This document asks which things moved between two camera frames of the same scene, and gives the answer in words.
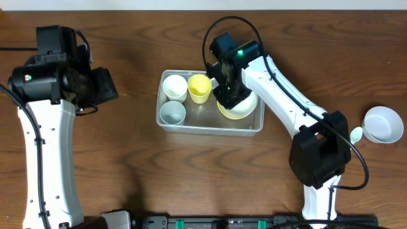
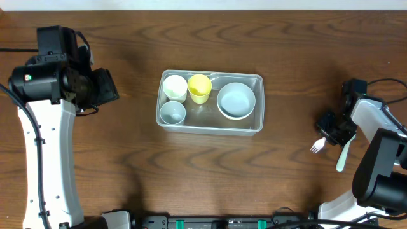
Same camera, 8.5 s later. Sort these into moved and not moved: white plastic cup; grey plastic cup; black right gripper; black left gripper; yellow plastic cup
Moved: black right gripper
Not moved: yellow plastic cup; grey plastic cup; white plastic cup; black left gripper
